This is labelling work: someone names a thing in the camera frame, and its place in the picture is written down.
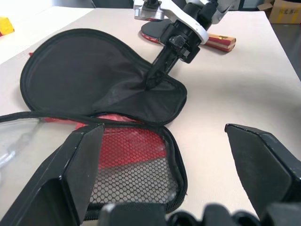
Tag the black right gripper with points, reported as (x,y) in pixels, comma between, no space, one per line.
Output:
(182,42)

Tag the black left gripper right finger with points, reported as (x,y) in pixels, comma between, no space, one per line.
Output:
(265,169)

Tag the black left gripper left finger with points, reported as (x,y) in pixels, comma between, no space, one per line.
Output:
(58,179)

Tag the table tennis paddle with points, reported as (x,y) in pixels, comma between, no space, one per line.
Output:
(152,29)

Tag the black red paddle case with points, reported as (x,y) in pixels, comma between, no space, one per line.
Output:
(77,77)

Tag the brown cardboard box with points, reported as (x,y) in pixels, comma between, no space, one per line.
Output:
(282,11)

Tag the yellow cube block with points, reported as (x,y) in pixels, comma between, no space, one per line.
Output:
(5,24)

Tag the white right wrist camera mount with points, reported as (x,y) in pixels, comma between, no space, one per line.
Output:
(183,17)

